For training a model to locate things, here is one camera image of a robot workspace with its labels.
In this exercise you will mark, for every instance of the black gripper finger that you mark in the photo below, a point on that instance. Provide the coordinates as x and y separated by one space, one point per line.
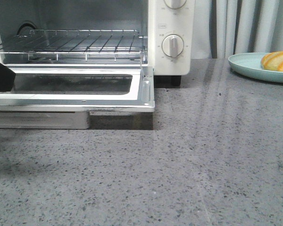
7 78

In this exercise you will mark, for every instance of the golden croissant bread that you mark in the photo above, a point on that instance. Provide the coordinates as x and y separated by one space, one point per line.
273 61

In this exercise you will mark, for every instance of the oven glass door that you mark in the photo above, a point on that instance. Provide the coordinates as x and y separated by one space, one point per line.
75 89

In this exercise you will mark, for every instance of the white toaster oven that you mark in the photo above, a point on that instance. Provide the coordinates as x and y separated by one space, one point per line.
152 18

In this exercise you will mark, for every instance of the lower oven timer knob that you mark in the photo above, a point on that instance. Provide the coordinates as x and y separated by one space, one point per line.
172 45

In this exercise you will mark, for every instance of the upper oven temperature knob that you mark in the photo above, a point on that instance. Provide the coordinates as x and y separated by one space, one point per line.
174 4

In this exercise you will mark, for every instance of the grey white curtain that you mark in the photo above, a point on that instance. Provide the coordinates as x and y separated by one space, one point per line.
222 28

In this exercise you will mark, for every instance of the light teal plate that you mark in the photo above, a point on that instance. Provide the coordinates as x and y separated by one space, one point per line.
249 65

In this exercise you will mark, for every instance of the metal wire oven rack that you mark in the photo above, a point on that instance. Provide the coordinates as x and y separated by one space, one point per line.
75 47

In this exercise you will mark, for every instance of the metal oven door handle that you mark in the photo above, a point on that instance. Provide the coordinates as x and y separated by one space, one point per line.
44 120

